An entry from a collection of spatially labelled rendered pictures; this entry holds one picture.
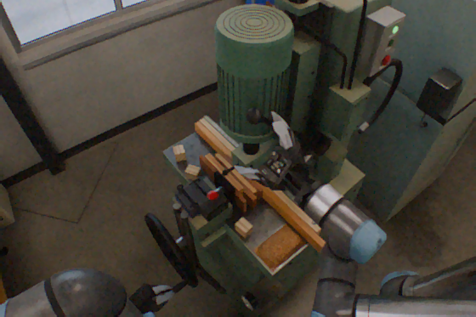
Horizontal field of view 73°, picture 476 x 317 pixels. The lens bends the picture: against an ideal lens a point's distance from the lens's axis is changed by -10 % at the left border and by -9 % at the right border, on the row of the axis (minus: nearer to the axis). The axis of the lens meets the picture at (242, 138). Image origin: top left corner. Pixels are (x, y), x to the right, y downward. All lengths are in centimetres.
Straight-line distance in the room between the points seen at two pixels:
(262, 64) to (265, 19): 11
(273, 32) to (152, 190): 173
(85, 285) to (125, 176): 179
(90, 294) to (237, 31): 59
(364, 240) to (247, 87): 41
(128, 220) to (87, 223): 27
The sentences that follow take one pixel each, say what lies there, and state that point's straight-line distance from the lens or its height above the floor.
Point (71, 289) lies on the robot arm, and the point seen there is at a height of 130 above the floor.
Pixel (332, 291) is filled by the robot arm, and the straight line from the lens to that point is 71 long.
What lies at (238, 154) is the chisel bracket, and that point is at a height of 107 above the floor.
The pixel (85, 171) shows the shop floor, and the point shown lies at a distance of 259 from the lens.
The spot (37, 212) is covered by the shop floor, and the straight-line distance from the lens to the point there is 254.
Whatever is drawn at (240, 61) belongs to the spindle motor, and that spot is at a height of 146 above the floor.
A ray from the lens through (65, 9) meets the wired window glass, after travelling 218.
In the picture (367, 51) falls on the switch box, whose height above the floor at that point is 139.
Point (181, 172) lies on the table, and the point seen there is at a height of 90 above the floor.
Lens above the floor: 191
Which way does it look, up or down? 49 degrees down
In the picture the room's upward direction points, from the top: straight up
